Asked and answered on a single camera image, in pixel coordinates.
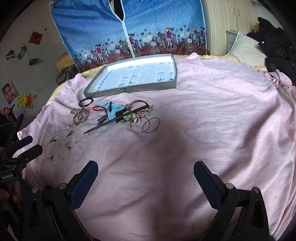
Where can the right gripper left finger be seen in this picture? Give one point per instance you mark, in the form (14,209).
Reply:
(80,184)

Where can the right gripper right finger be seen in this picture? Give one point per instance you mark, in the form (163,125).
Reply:
(211,185)

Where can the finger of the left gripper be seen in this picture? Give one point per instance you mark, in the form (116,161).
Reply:
(21,143)
(29,155)

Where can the beige hair claw clip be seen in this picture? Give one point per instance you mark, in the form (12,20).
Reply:
(80,115)

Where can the thin metal bangle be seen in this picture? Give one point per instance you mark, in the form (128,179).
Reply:
(151,125)
(138,120)

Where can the light blue smartwatch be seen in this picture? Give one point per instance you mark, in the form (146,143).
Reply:
(111,110)

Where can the green yellow bead charm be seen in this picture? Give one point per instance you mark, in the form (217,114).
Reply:
(128,117)

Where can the black hair stick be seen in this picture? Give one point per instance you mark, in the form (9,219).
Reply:
(118,118)

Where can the pastel charm jewelry cluster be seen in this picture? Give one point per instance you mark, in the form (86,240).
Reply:
(144,112)

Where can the person's left hand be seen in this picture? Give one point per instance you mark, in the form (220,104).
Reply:
(12,190)

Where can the pink bed sheet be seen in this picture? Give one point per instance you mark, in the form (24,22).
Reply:
(239,121)

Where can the yellow storage box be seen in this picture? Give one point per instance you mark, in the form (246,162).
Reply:
(64,62)

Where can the silver grid-lined tray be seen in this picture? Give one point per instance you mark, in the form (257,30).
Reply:
(147,73)

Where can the blue bicycle print wardrobe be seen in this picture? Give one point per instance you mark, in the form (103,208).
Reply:
(97,33)

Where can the white pillow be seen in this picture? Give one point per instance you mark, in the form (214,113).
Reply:
(247,51)

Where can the black clothes pile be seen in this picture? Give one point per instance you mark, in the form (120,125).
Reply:
(275,44)

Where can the grey bedside drawer cabinet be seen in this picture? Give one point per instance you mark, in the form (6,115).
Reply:
(230,39)

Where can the wooden wardrobe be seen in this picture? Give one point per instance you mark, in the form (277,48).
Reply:
(223,16)

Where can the cartoon character wall poster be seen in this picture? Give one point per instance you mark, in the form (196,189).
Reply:
(9,92)

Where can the red paper wall square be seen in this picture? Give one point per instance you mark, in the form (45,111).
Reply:
(35,38)

